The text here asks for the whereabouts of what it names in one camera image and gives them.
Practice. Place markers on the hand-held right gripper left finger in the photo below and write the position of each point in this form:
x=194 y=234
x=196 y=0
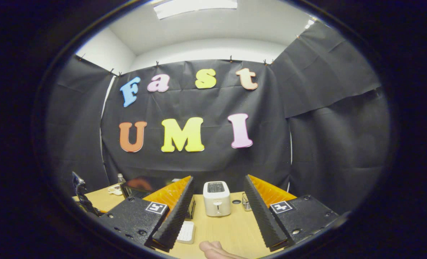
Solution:
x=177 y=216

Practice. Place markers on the clear plastic water bottle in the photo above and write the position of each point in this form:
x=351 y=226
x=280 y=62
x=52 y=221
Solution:
x=121 y=178

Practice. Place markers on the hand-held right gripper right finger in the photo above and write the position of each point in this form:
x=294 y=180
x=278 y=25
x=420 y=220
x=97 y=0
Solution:
x=265 y=216

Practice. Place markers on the black electric oven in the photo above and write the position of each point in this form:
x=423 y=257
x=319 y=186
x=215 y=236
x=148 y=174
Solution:
x=141 y=185

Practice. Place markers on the large ceiling light panel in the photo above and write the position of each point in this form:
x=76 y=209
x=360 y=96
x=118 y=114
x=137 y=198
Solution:
x=195 y=7

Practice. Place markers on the white rectangular tray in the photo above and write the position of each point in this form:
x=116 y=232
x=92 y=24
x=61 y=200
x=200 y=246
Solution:
x=186 y=233

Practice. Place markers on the small white snack dish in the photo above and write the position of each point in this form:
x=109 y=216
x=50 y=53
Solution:
x=115 y=190

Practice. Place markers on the black backdrop cloth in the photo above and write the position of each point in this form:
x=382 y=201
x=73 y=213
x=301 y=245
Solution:
x=206 y=162

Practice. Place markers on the white toaster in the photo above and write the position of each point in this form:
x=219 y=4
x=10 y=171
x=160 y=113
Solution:
x=217 y=201

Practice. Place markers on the small ceiling light panel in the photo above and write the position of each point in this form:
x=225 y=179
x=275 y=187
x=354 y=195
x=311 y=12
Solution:
x=309 y=24

